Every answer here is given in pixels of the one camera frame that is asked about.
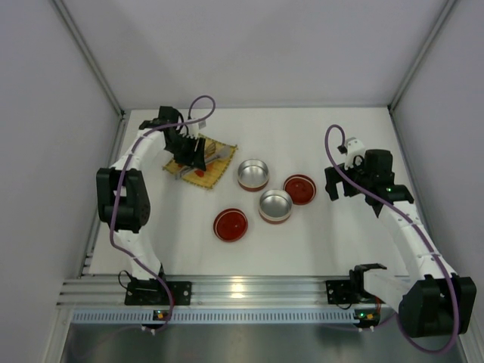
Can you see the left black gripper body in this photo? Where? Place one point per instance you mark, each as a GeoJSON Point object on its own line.
{"type": "Point", "coordinates": [185, 147]}

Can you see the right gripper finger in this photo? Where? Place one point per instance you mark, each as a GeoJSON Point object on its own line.
{"type": "Point", "coordinates": [348, 189]}
{"type": "Point", "coordinates": [332, 179]}

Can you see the metal tongs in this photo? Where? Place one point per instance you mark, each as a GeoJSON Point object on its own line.
{"type": "Point", "coordinates": [220, 154]}

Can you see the red sausage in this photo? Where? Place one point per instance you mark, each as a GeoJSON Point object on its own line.
{"type": "Point", "coordinates": [213, 170]}

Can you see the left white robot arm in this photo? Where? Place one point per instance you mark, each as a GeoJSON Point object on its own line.
{"type": "Point", "coordinates": [123, 201]}

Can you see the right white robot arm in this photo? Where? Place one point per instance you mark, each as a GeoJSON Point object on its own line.
{"type": "Point", "coordinates": [436, 301]}

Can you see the right red lid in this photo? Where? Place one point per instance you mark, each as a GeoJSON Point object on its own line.
{"type": "Point", "coordinates": [301, 189]}

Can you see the red lid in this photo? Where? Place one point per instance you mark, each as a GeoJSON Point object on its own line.
{"type": "Point", "coordinates": [230, 225]}
{"type": "Point", "coordinates": [301, 189]}

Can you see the bamboo mat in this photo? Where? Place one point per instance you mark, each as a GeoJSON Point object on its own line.
{"type": "Point", "coordinates": [209, 183]}

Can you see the near steel red bowl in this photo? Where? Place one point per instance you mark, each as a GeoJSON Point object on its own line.
{"type": "Point", "coordinates": [275, 206]}

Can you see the steel red bowl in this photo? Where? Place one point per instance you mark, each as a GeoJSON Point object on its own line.
{"type": "Point", "coordinates": [275, 206]}
{"type": "Point", "coordinates": [253, 175]}

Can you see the far steel red bowl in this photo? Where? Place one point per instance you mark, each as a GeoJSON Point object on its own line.
{"type": "Point", "coordinates": [253, 175]}

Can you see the left red lid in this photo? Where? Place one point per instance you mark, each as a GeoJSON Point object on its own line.
{"type": "Point", "coordinates": [230, 225]}

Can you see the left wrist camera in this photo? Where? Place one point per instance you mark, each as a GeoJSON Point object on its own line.
{"type": "Point", "coordinates": [193, 127]}

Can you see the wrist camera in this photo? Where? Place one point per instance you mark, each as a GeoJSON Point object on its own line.
{"type": "Point", "coordinates": [193, 127]}
{"type": "Point", "coordinates": [354, 151]}

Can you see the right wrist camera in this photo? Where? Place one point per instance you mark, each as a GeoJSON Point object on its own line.
{"type": "Point", "coordinates": [354, 151]}

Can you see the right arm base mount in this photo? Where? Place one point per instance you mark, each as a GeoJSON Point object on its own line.
{"type": "Point", "coordinates": [350, 291]}

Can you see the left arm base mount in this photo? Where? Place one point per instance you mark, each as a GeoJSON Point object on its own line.
{"type": "Point", "coordinates": [152, 293]}

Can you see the slotted cable duct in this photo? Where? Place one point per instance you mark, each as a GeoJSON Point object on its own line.
{"type": "Point", "coordinates": [216, 316]}

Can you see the aluminium rail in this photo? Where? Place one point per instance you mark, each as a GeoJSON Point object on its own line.
{"type": "Point", "coordinates": [226, 292]}

